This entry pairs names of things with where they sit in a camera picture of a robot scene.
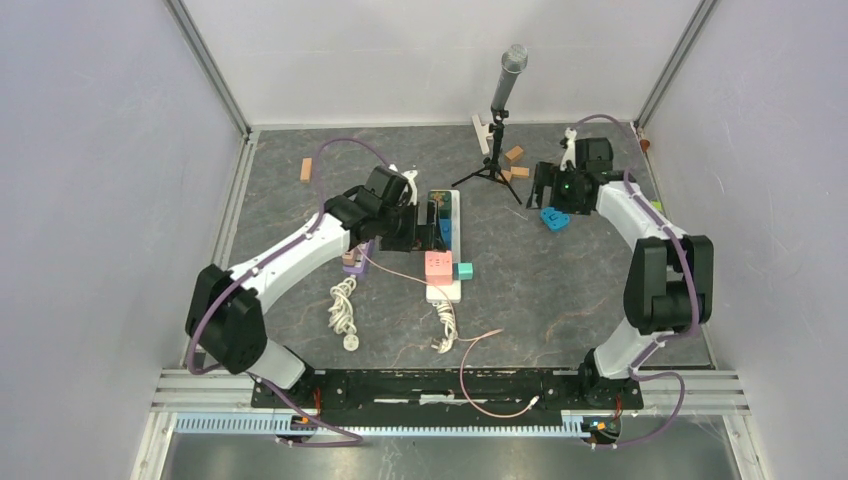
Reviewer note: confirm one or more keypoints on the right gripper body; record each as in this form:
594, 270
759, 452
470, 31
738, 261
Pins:
563, 188

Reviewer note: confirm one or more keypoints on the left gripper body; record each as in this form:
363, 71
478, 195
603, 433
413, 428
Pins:
400, 230

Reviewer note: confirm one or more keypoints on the purple USB power strip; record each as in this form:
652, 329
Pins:
365, 249

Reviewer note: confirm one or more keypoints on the blue adapter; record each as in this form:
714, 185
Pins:
554, 219

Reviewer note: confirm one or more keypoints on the blue cube socket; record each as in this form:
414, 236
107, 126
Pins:
446, 231

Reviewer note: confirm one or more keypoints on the dark green cube socket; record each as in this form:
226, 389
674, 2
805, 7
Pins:
443, 200

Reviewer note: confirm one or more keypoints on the pink cube socket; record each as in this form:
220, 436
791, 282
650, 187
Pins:
439, 268

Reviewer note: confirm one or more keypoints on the teal plug adapter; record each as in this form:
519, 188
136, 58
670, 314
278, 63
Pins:
463, 271

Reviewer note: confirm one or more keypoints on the white multicolour power strip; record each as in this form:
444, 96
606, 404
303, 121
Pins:
453, 292

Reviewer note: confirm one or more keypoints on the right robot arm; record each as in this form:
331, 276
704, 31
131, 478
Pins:
669, 286

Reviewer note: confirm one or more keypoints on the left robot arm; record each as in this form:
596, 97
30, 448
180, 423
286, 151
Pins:
226, 315

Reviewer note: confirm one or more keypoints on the lower wooden block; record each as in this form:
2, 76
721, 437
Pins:
519, 172

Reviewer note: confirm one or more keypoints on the wooden block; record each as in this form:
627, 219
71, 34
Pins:
519, 172
514, 154
306, 170

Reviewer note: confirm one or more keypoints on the upper wooden block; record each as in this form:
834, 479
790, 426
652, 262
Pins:
514, 154

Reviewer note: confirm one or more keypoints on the black tripod stand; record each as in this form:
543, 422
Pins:
491, 169

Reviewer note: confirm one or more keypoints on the left wooden block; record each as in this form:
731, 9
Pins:
306, 170

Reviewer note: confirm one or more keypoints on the grey microphone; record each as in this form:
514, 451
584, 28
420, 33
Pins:
513, 62

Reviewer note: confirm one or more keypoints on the white bracket piece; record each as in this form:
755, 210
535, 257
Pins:
484, 134

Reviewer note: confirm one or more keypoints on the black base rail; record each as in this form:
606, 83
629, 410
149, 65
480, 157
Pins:
473, 397

